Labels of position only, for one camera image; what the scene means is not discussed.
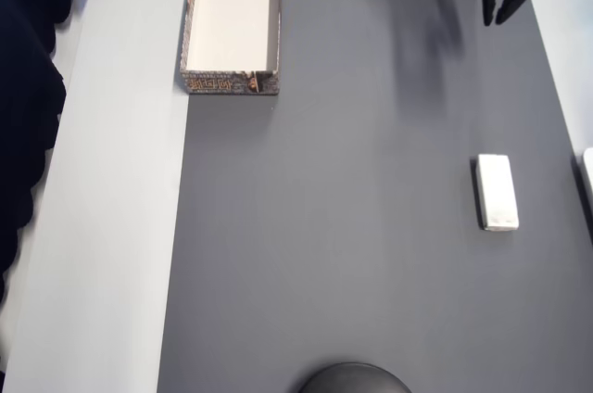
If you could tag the white rectangular block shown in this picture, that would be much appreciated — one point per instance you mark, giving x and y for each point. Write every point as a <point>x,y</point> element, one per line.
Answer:
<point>498,191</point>

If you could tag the patterned open cardboard box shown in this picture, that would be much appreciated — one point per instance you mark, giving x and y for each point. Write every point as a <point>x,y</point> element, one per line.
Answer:
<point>231,17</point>

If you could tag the grey desk mat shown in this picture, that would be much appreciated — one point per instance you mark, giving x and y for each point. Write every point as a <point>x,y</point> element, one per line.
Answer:
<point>347,226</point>

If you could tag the dark blue curtain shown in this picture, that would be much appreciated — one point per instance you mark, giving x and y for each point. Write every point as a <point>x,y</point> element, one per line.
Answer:
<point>23,110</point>

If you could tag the black round-base camera stand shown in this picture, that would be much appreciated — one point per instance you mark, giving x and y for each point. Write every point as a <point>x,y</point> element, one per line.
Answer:
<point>354,379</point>

